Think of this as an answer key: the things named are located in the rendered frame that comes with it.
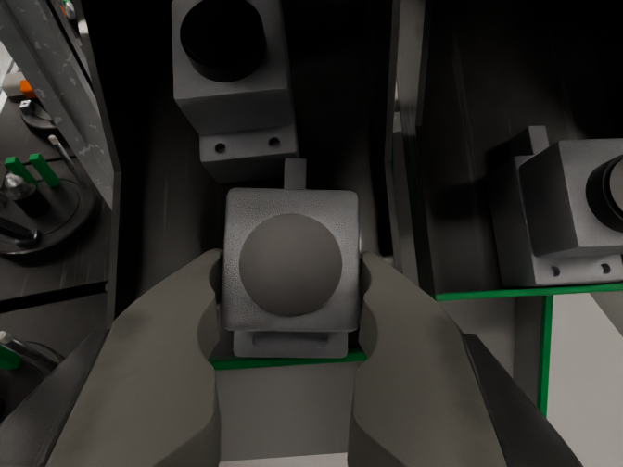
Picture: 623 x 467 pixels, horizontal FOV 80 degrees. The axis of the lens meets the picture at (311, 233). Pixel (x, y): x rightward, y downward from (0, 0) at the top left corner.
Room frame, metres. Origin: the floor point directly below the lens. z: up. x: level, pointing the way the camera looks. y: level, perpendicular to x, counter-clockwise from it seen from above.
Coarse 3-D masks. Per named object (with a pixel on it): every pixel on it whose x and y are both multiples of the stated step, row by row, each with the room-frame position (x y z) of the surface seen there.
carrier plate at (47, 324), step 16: (48, 304) 0.19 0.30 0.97; (64, 304) 0.19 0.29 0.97; (80, 304) 0.19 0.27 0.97; (96, 304) 0.19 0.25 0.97; (0, 320) 0.17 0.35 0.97; (16, 320) 0.17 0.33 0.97; (32, 320) 0.17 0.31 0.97; (48, 320) 0.17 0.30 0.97; (64, 320) 0.17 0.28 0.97; (80, 320) 0.17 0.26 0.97; (96, 320) 0.17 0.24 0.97; (16, 336) 0.15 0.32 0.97; (32, 336) 0.15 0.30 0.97; (48, 336) 0.15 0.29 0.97; (64, 336) 0.15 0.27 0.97; (80, 336) 0.15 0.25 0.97; (64, 352) 0.13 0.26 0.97
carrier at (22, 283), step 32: (32, 160) 0.36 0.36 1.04; (64, 160) 0.36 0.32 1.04; (0, 192) 0.33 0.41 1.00; (32, 192) 0.32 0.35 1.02; (64, 192) 0.35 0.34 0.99; (96, 192) 0.37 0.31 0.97; (32, 224) 0.29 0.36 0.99; (64, 224) 0.29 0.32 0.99; (96, 224) 0.31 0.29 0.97; (0, 256) 0.25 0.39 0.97; (32, 256) 0.25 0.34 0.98; (64, 256) 0.26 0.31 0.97; (96, 256) 0.26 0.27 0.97; (0, 288) 0.21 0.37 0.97; (32, 288) 0.21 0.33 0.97; (64, 288) 0.21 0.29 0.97; (96, 288) 0.22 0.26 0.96
